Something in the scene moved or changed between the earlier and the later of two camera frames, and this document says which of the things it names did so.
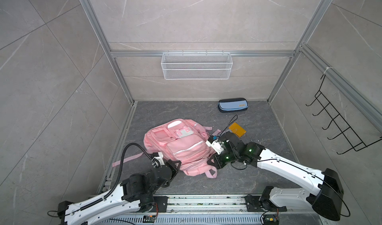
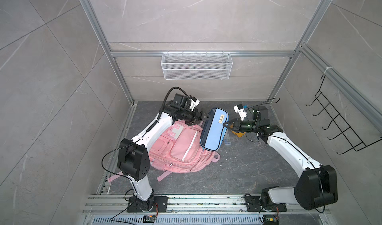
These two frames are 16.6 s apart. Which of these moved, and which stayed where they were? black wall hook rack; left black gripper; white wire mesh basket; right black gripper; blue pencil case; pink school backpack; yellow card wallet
Moved: right black gripper; blue pencil case; pink school backpack; left black gripper
Stayed: yellow card wallet; white wire mesh basket; black wall hook rack
